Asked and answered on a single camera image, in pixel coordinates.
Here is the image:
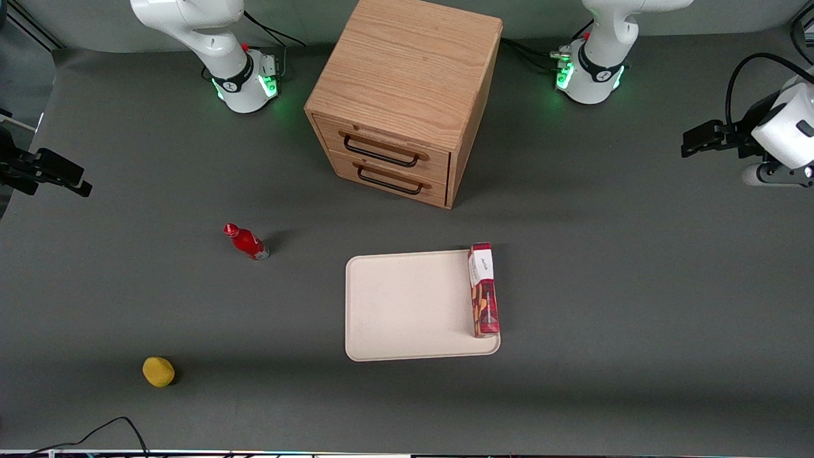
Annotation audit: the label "wooden two-drawer cabinet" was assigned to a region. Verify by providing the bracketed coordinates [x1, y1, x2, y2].
[304, 0, 504, 210]

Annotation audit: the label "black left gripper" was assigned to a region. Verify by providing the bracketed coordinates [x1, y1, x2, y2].
[681, 91, 782, 159]

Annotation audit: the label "wooden drawer with short handle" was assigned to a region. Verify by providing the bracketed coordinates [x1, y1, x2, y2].
[327, 151, 450, 208]

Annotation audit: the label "yellow lemon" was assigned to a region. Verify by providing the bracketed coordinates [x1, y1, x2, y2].
[142, 357, 176, 388]

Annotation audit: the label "short black drawer handle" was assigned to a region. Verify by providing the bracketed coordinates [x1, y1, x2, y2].
[357, 165, 424, 196]

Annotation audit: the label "black arm base cables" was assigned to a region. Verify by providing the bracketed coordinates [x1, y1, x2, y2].
[243, 9, 307, 77]
[500, 19, 595, 72]

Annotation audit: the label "dark metal frame rail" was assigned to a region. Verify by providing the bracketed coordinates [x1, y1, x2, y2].
[0, 0, 66, 52]

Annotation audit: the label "black cable on table edge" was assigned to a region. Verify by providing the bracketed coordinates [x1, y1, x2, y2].
[25, 417, 151, 458]

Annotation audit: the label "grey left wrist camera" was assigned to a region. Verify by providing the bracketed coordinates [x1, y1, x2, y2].
[741, 162, 814, 188]

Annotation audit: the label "wooden drawer with long handle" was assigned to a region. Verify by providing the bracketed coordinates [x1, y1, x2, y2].
[312, 114, 453, 186]

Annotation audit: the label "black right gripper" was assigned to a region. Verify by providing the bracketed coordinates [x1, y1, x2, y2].
[0, 126, 93, 197]

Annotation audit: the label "beige rectangular tray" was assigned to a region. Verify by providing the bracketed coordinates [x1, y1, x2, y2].
[345, 249, 502, 362]

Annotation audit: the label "black right arm base cables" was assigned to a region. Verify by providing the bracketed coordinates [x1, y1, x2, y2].
[243, 9, 307, 77]

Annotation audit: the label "black left arm base cables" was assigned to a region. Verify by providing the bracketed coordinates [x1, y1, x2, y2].
[500, 19, 595, 72]

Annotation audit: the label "red cookie box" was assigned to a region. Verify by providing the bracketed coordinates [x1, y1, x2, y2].
[467, 242, 500, 338]

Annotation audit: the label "long black drawer handle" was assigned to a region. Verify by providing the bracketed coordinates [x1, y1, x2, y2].
[343, 135, 421, 169]

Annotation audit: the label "red soda bottle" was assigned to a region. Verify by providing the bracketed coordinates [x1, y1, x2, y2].
[223, 223, 270, 262]

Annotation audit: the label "black cable at frame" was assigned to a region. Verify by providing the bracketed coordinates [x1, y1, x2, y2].
[790, 5, 814, 66]

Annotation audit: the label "black looped wrist cable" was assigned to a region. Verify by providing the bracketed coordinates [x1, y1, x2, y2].
[726, 53, 814, 131]

